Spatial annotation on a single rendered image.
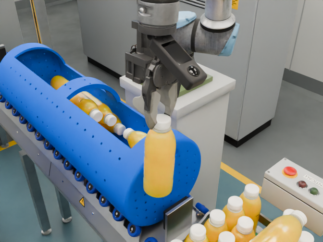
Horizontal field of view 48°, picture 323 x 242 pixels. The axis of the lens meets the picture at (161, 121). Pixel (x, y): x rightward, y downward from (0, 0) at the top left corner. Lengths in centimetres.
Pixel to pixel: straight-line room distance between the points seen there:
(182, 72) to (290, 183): 56
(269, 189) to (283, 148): 194
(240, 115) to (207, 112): 137
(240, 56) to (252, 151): 80
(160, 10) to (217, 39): 62
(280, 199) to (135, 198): 42
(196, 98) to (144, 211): 47
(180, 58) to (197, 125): 74
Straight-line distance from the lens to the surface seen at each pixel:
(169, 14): 66
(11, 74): 150
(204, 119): 140
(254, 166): 282
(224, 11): 122
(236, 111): 274
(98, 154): 102
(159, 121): 75
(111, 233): 121
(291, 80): 393
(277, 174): 110
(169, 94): 74
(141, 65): 70
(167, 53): 66
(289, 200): 110
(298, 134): 324
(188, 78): 64
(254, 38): 250
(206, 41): 127
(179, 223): 109
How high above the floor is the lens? 182
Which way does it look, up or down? 35 degrees down
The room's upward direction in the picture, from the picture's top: straight up
